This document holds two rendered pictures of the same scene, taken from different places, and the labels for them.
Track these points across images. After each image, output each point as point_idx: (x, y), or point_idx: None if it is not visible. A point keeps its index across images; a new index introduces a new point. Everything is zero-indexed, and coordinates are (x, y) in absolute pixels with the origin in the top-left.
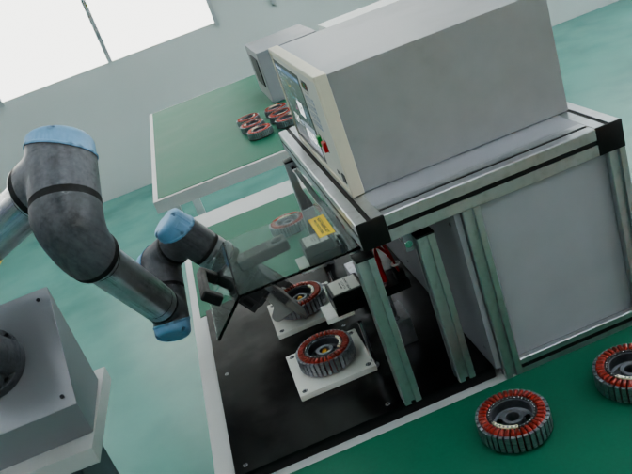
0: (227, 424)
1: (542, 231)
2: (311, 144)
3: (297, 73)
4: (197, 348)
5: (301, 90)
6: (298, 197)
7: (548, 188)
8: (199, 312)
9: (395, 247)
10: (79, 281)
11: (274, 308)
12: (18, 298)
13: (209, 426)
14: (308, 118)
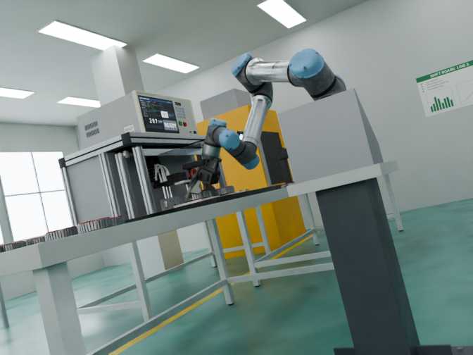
0: (268, 187)
1: None
2: (165, 130)
3: (173, 99)
4: (241, 197)
5: (172, 106)
6: (146, 167)
7: None
8: (215, 203)
9: (143, 210)
10: (271, 106)
11: (212, 185)
12: (294, 108)
13: (272, 190)
14: (172, 117)
